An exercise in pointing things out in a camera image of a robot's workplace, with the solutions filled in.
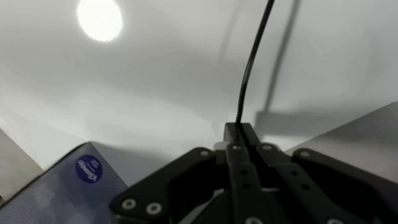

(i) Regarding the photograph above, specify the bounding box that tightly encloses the white board mat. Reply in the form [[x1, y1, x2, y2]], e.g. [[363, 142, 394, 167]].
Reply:
[[0, 0, 398, 184]]

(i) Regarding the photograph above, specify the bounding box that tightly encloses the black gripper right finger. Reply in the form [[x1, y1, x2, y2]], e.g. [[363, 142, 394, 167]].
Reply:
[[239, 122, 398, 224]]

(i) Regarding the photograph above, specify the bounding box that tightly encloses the black charger cable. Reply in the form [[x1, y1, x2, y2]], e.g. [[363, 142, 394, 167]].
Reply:
[[234, 0, 277, 124]]

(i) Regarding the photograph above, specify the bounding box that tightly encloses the purple tissue box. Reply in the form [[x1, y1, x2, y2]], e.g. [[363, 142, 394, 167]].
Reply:
[[0, 140, 129, 224]]

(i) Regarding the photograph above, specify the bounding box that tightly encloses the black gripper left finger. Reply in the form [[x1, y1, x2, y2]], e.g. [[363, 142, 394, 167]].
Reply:
[[108, 122, 268, 224]]

